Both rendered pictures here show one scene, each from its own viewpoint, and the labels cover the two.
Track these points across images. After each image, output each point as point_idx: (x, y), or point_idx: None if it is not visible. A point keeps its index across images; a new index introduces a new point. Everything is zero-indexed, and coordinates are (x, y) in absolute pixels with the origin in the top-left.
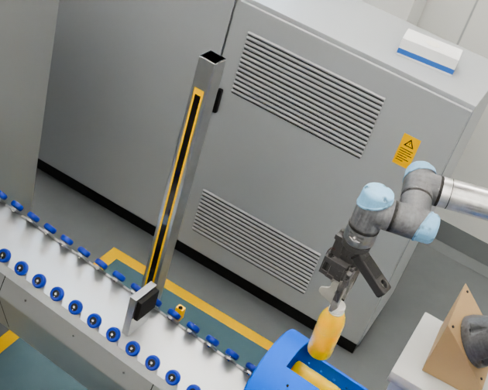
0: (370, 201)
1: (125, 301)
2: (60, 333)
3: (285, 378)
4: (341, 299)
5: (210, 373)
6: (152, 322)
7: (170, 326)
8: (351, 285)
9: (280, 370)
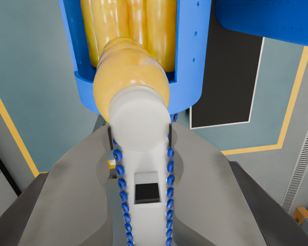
0: None
1: (133, 190)
2: (173, 187)
3: (188, 70)
4: (111, 137)
5: None
6: (132, 170)
7: (124, 162)
8: (84, 205)
9: (184, 83)
